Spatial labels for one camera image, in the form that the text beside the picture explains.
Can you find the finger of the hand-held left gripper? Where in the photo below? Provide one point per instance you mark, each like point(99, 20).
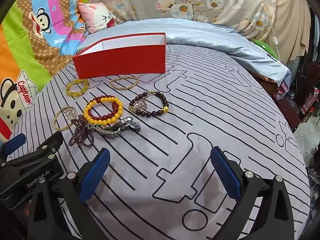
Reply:
point(15, 141)
point(50, 142)

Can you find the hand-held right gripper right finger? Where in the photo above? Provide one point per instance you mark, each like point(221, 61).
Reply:
point(225, 175)

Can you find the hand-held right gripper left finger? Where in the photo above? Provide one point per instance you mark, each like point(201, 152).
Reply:
point(95, 175)

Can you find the gold bangle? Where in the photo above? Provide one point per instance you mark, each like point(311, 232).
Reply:
point(56, 122)

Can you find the silver filigree ornament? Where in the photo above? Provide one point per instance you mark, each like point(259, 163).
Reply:
point(69, 111)

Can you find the silver wristwatch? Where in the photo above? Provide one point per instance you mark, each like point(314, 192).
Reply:
point(120, 127)

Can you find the silver flower pendant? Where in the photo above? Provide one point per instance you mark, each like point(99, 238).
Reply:
point(138, 105)

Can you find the red cardboard box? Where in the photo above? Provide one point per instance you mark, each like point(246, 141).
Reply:
point(120, 60)

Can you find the colourful monkey printed blanket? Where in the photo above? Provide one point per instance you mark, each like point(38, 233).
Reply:
point(37, 42)

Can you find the plaid cloth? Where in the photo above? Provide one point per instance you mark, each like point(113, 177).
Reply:
point(310, 100)

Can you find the dark red chair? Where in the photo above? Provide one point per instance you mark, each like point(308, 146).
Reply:
point(307, 80)

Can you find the green plush cushion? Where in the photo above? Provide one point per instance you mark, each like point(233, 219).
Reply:
point(265, 47)

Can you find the pink cartoon pillow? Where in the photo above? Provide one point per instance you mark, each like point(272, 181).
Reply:
point(97, 17)

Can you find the light blue quilt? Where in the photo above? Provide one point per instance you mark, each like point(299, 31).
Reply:
point(200, 35)

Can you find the beige curtain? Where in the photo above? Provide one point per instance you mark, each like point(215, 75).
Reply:
point(292, 17)

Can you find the grey floral quilt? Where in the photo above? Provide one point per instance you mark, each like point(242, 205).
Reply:
point(200, 0)

